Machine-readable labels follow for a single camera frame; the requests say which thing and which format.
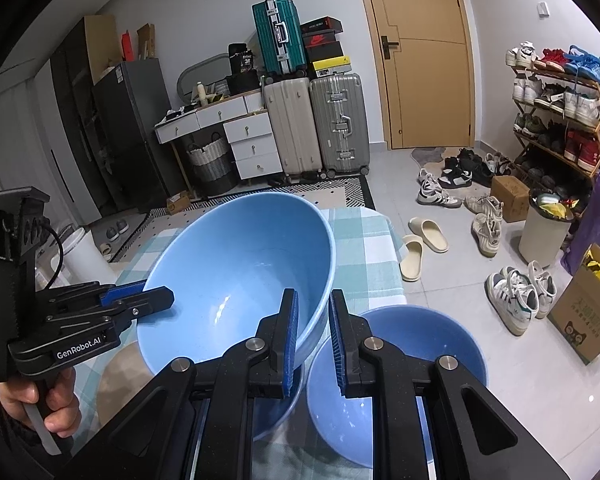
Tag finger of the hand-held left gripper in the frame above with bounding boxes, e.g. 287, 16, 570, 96
37, 282, 146, 318
45, 286, 176, 333

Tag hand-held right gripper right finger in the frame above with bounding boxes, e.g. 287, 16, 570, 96
328, 289, 573, 480

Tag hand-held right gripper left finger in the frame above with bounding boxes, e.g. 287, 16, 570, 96
62, 288, 300, 480

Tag cream plate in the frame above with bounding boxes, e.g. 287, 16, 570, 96
96, 345, 156, 413

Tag blue bowl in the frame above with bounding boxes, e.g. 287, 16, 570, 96
306, 306, 488, 473
250, 360, 306, 443
136, 194, 337, 376

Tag person's left hand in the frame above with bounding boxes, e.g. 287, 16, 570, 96
0, 367, 77, 436

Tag white electric kettle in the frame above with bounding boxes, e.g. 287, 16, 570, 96
60, 226, 118, 292

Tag beige slipper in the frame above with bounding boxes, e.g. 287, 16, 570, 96
408, 217, 450, 253
399, 234, 425, 282

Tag woven laundry basket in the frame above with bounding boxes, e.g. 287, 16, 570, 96
186, 132, 236, 197

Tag tall dark glass cabinet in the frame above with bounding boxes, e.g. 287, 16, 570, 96
50, 15, 126, 221

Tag black refrigerator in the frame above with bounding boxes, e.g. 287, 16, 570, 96
91, 57, 188, 206

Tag white curtain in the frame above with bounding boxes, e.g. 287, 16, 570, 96
0, 75, 106, 221

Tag white green sneaker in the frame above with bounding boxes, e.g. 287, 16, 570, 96
500, 260, 558, 320
485, 272, 540, 337

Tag white dresser with drawers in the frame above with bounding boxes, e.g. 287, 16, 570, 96
154, 87, 283, 181

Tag cluster of scattered shoes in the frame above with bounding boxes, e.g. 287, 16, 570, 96
416, 146, 515, 259

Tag beige suitcase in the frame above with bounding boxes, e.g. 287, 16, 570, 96
262, 76, 325, 185

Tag oval mirror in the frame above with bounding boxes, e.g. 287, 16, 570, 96
176, 55, 233, 103

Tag silver suitcase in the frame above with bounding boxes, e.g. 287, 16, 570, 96
308, 72, 372, 178

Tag small cardboard box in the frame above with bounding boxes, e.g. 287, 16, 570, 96
490, 175, 531, 223

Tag white trash bin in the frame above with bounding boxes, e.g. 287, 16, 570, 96
518, 190, 575, 268

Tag black storage bag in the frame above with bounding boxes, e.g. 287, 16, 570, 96
224, 71, 262, 96

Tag large cardboard box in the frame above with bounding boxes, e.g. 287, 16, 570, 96
547, 244, 600, 366

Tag flat cardboard carton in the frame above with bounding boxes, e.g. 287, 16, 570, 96
137, 23, 157, 61

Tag black printed box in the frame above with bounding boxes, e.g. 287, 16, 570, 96
227, 42, 256, 75

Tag wooden door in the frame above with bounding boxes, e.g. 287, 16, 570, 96
352, 0, 477, 151

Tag yellow black shoe box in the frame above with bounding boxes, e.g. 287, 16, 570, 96
310, 55, 352, 78

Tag teal suitcase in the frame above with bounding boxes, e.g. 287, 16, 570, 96
251, 0, 308, 80

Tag red logo shoe box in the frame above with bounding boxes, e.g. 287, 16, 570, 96
303, 31, 339, 47

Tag dark brown shoe box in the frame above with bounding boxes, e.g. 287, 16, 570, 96
301, 16, 342, 34

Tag rows of assorted sneakers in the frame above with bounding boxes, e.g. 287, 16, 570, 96
505, 41, 600, 173

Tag wooden shoe rack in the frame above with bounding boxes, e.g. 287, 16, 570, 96
507, 42, 600, 181

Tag black cable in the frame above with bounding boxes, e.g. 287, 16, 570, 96
42, 222, 65, 291

